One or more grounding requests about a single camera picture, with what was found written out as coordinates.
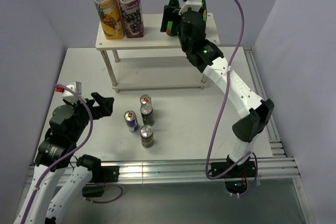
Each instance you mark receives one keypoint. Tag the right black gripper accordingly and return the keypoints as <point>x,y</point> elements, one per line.
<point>167,12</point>

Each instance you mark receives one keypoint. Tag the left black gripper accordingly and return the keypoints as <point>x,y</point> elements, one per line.
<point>106,101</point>

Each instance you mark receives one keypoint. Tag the plain green glass bottle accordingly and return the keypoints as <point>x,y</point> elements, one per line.
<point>176,4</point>

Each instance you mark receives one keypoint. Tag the green bottle with label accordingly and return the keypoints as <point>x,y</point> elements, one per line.
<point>204,5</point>

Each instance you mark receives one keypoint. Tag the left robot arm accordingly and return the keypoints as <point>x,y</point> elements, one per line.
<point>42,204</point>

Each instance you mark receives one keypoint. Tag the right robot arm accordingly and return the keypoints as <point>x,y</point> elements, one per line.
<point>254,112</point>

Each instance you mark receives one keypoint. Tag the white two-tier shelf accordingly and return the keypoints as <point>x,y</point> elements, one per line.
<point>153,62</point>

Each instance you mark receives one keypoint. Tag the blue red bull can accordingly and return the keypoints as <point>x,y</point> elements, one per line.
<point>131,121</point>

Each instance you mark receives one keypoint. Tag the red bull can rear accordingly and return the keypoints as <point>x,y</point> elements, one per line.
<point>145,99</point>

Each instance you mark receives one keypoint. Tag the black energy can middle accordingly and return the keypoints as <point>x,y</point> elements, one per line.
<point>147,114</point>

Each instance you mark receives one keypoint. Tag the black energy can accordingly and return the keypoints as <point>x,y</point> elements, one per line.
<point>147,114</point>
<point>146,135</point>

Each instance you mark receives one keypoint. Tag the black energy can front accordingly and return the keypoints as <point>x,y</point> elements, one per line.
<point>146,135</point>

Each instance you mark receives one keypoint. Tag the grape juice carton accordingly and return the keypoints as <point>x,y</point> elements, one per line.
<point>132,19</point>

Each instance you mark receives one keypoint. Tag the pineapple juice carton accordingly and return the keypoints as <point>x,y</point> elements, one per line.
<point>110,18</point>

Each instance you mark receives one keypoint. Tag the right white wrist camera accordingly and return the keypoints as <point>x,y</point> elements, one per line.
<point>193,5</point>

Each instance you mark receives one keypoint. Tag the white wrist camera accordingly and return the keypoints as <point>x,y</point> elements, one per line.
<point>76,90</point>
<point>193,5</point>

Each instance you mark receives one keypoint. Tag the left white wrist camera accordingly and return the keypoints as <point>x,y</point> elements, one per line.
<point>76,90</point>

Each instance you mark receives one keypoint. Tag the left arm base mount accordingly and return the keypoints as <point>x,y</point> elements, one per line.
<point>107,174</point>

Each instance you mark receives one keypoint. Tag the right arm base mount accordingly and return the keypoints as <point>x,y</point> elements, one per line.
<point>238,180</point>

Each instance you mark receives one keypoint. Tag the aluminium front rail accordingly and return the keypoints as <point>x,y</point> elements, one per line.
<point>189,171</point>

